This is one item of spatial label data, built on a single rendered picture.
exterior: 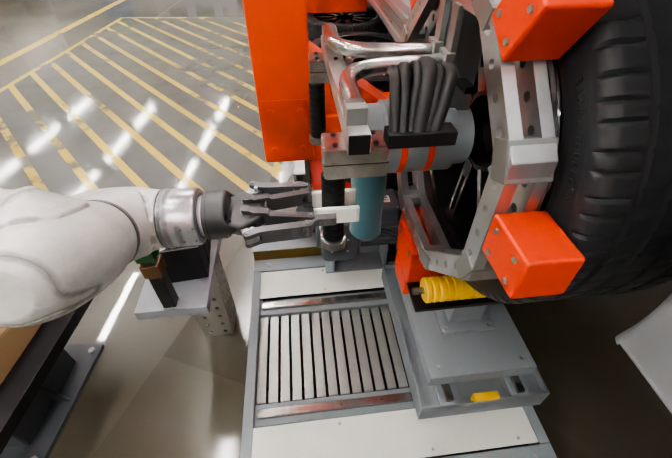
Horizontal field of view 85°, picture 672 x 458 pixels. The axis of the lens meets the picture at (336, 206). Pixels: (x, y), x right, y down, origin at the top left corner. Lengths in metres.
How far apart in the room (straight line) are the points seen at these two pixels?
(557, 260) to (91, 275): 0.51
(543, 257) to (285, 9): 0.84
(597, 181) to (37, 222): 0.60
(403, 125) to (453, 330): 0.81
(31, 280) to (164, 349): 1.09
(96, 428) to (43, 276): 1.06
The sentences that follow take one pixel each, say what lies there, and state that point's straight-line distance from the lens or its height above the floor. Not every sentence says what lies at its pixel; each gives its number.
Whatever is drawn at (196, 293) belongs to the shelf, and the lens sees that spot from 1.00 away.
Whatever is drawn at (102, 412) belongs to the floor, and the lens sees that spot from 1.47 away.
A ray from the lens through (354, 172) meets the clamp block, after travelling 0.52.
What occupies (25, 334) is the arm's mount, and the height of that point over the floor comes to 0.33.
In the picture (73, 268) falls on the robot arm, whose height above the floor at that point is 0.93.
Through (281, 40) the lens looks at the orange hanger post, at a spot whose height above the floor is 0.91.
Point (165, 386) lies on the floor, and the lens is 1.43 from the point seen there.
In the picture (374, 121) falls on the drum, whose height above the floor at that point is 0.90.
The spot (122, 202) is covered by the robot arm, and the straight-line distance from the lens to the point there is 0.57.
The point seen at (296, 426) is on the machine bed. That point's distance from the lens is 1.20.
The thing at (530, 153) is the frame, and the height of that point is 0.97.
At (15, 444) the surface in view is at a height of 0.03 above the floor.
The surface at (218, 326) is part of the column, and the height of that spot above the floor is 0.06.
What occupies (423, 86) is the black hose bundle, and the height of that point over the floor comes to 1.03.
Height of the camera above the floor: 1.21
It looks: 41 degrees down
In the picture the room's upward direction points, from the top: straight up
